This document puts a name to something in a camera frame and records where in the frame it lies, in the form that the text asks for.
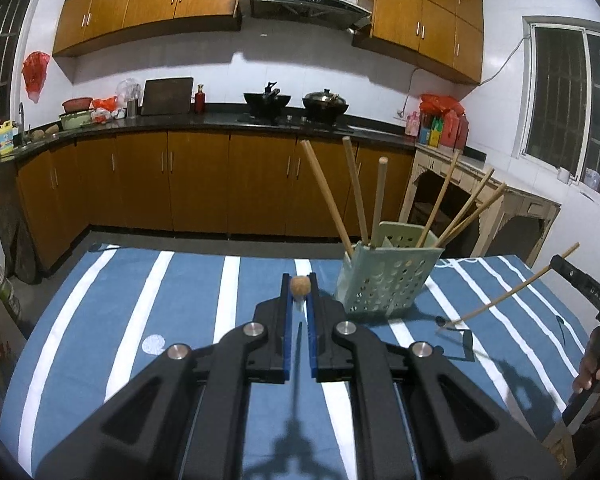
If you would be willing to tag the red bottle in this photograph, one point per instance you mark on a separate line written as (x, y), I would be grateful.
(199, 101)

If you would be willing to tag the barred window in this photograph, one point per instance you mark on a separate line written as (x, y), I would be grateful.
(570, 100)
(2, 55)

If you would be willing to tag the old white wooden table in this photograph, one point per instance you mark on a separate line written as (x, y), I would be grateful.
(520, 202)

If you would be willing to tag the pink bottle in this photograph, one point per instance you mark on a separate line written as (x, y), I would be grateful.
(412, 125)

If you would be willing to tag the black wok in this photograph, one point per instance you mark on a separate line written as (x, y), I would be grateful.
(265, 102)

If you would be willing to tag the white cup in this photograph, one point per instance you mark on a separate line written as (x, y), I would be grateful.
(563, 175)

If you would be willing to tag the dark cutting board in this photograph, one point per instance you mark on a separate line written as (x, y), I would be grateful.
(167, 96)

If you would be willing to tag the gas stove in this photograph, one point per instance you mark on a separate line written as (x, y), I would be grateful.
(290, 119)

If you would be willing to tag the blue white striped tablecloth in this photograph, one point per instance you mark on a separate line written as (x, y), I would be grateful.
(190, 300)

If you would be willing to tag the steel cup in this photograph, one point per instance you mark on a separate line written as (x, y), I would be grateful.
(132, 108)

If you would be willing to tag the steel faucet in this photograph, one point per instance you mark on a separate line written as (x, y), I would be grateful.
(22, 120)

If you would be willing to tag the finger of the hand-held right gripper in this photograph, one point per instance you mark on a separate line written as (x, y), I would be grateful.
(587, 285)

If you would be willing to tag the black stone countertop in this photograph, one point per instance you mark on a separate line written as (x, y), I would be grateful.
(205, 122)

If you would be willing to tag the green perforated utensil holder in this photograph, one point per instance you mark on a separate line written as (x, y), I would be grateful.
(380, 280)

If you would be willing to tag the red basin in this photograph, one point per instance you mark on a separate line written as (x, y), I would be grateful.
(77, 104)

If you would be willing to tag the black pot with lid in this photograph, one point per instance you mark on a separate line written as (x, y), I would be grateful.
(325, 102)

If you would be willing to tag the orange lower kitchen cabinets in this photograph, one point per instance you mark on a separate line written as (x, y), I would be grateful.
(195, 180)

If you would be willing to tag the wooden chopstick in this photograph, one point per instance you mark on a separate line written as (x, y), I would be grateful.
(463, 210)
(439, 195)
(475, 215)
(500, 295)
(300, 285)
(355, 190)
(327, 197)
(380, 200)

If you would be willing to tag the green yellow packets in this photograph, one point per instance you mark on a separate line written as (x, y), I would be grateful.
(430, 132)

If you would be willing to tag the crumpled red bag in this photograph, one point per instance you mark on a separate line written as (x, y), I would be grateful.
(442, 104)

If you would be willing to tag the green white basin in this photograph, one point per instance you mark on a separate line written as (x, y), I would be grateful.
(75, 120)

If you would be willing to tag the hanging red plastic bag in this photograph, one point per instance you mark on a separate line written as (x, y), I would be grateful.
(35, 72)

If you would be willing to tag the person's right hand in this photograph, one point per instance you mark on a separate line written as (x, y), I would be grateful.
(585, 367)

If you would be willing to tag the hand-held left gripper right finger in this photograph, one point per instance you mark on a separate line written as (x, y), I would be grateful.
(312, 320)

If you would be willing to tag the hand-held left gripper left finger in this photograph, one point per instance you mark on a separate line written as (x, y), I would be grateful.
(287, 320)

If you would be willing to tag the yellow detergent bottle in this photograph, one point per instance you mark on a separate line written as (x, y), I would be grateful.
(6, 140)

